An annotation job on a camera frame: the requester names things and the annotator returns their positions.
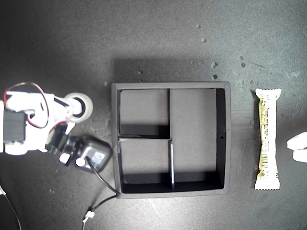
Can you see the wide white tape roll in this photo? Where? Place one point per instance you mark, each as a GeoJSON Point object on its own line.
{"type": "Point", "coordinates": [88, 107]}

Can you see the snack bar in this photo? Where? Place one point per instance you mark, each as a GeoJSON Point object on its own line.
{"type": "Point", "coordinates": [267, 134]}

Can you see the black tray with wells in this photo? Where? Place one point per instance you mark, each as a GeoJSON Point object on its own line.
{"type": "Point", "coordinates": [192, 119]}

